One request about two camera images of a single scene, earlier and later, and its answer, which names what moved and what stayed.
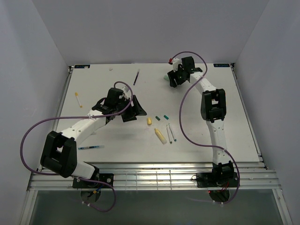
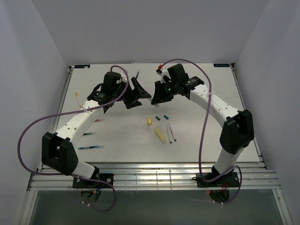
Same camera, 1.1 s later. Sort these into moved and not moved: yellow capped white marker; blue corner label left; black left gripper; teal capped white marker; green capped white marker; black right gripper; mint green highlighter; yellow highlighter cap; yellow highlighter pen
Moved: mint green highlighter; black right gripper; black left gripper
Not moved: yellow highlighter cap; yellow highlighter pen; blue corner label left; yellow capped white marker; green capped white marker; teal capped white marker
